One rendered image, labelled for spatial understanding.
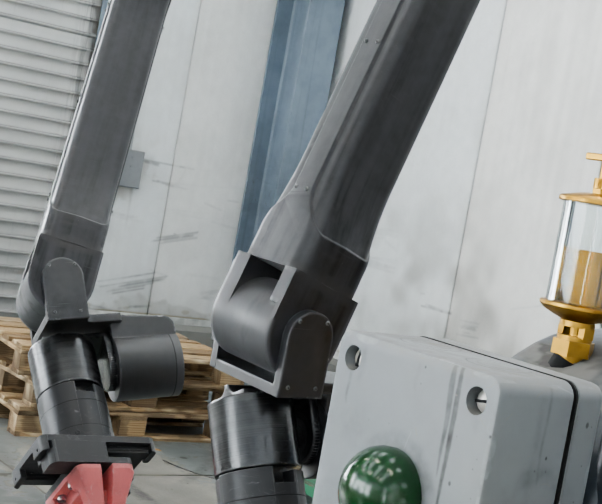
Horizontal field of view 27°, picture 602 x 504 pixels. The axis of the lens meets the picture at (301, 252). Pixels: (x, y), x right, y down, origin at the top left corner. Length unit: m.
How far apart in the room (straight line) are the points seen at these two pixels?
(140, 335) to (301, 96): 7.92
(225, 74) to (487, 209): 2.37
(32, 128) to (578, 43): 3.52
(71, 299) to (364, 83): 0.37
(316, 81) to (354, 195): 8.27
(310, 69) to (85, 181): 7.92
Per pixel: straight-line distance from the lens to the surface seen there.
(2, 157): 8.36
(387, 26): 0.83
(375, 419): 0.40
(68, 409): 1.05
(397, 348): 0.39
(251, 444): 0.80
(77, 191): 1.13
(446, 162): 8.18
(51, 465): 1.00
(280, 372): 0.78
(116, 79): 1.19
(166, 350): 1.09
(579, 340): 0.45
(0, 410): 6.32
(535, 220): 7.56
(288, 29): 9.40
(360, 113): 0.80
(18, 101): 8.39
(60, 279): 1.08
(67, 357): 1.07
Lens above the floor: 1.37
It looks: 3 degrees down
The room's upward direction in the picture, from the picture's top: 10 degrees clockwise
